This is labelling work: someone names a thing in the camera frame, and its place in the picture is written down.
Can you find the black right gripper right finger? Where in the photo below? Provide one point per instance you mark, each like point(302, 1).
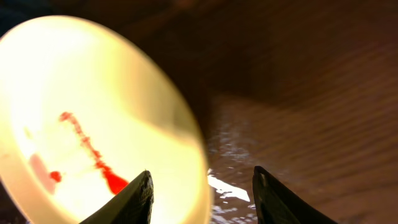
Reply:
point(276, 204)

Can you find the yellow plate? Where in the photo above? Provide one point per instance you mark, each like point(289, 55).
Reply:
point(84, 111)

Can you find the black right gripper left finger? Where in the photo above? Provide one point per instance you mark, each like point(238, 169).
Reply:
point(133, 205)

